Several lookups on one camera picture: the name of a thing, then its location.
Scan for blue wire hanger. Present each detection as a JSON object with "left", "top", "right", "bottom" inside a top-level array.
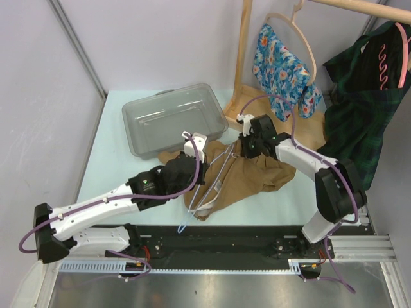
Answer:
[{"left": 177, "top": 142, "right": 235, "bottom": 234}]

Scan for tan garment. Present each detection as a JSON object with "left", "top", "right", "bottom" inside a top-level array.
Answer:
[{"left": 157, "top": 139, "right": 297, "bottom": 223}]

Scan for blue floral skirt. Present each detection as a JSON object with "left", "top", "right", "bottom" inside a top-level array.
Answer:
[{"left": 252, "top": 24, "right": 322, "bottom": 122}]

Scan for green plaid garment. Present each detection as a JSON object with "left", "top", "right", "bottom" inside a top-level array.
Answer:
[{"left": 317, "top": 21, "right": 410, "bottom": 190}]

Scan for beige wooden hanger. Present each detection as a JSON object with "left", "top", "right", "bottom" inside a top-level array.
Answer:
[{"left": 265, "top": 0, "right": 317, "bottom": 87}]

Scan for pink plastic hanger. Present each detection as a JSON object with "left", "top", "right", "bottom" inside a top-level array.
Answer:
[{"left": 378, "top": 22, "right": 410, "bottom": 90}]

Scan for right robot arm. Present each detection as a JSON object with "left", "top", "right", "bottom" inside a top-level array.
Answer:
[{"left": 236, "top": 114, "right": 367, "bottom": 257}]

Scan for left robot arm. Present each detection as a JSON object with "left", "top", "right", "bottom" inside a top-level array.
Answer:
[{"left": 33, "top": 151, "right": 209, "bottom": 264}]

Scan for wooden clothes rack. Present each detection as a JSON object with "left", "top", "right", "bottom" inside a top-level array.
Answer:
[{"left": 223, "top": 0, "right": 411, "bottom": 142}]

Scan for clear plastic tray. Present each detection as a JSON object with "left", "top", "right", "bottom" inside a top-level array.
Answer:
[{"left": 122, "top": 83, "right": 228, "bottom": 159}]

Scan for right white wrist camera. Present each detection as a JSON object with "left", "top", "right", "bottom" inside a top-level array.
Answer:
[{"left": 236, "top": 114, "right": 254, "bottom": 137}]

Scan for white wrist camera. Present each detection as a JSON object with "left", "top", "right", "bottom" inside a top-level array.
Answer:
[
  {"left": 181, "top": 131, "right": 208, "bottom": 163},
  {"left": 236, "top": 114, "right": 254, "bottom": 137}
]

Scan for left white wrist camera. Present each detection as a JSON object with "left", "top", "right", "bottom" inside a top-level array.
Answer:
[{"left": 181, "top": 131, "right": 208, "bottom": 163}]

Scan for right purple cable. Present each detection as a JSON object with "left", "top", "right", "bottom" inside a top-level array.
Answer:
[{"left": 240, "top": 94, "right": 360, "bottom": 295}]

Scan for purple cable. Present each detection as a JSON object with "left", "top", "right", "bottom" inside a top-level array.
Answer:
[
  {"left": 18, "top": 133, "right": 202, "bottom": 285},
  {"left": 240, "top": 94, "right": 360, "bottom": 295}
]

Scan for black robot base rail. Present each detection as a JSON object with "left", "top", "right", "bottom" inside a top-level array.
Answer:
[{"left": 105, "top": 224, "right": 335, "bottom": 283}]

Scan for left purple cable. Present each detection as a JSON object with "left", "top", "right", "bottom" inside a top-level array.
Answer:
[{"left": 18, "top": 133, "right": 202, "bottom": 285}]

